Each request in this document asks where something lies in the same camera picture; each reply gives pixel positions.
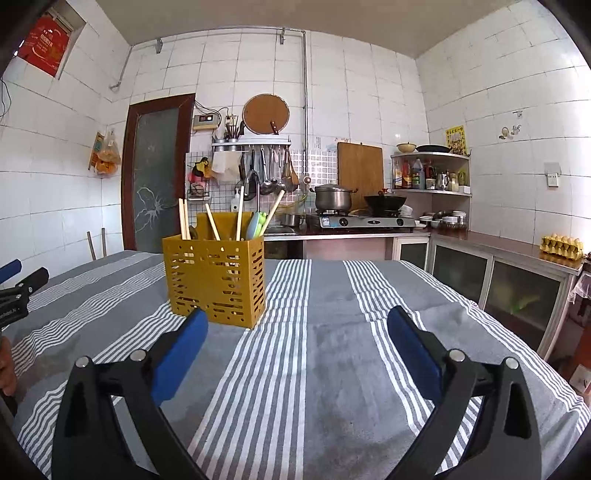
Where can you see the black handled metal spoon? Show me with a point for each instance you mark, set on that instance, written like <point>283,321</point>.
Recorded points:
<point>192,233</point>

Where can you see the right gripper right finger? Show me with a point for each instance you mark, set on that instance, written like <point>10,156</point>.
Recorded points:
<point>505,441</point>

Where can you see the hanging utensil rack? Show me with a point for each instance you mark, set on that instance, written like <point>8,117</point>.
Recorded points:
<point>239,160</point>

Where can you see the dark glass wooden door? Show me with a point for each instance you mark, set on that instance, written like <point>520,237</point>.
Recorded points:
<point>155,142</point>

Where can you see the rectangular wooden cutting board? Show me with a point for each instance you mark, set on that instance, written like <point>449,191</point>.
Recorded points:
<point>360,169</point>

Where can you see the red wall poster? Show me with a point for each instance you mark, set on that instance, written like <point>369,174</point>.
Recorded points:
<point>45,45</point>

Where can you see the steel cooking pot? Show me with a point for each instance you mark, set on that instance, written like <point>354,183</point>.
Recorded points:
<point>333,197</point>

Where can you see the black wok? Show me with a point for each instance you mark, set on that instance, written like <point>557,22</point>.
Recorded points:
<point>385,205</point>

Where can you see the grey striped tablecloth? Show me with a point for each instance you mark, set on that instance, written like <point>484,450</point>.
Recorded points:
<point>316,390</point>

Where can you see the hanging orange bag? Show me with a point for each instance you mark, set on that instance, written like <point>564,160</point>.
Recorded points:
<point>105,157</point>

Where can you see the steel kitchen sink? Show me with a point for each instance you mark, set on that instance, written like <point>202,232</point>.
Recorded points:
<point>280,230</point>

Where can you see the corner wall shelf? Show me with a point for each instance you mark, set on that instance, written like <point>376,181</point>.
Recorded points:
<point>442,173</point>

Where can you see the person left hand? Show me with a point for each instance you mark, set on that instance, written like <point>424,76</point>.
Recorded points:
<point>8,379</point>

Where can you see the yellow egg tray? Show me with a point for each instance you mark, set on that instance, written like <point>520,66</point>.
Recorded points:
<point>566,247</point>

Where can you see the gas stove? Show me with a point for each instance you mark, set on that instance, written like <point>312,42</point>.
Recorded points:
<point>335,222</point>

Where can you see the round wooden cutting board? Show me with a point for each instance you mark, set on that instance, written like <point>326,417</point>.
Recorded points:
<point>266,114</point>

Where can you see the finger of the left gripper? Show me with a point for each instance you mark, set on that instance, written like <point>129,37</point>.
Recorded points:
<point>33,282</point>
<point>10,270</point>

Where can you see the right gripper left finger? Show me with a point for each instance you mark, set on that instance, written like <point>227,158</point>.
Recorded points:
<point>88,442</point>

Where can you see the yellow wall picture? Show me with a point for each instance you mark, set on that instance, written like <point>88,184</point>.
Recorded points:
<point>456,140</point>

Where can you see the yellow perforated utensil holder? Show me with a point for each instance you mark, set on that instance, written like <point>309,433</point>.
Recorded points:
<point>223,278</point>

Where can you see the counter cabinet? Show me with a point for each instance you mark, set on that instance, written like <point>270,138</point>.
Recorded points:
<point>523,287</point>

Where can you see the bamboo chopstick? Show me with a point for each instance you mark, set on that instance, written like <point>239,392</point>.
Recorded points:
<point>272,212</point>
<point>212,222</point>
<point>238,232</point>
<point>186,221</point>
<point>181,212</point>

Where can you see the light blue plastic spoon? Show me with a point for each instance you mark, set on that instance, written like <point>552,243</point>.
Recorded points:
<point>255,224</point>

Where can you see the green handled fork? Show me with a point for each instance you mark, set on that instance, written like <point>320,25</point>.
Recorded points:
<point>261,221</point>

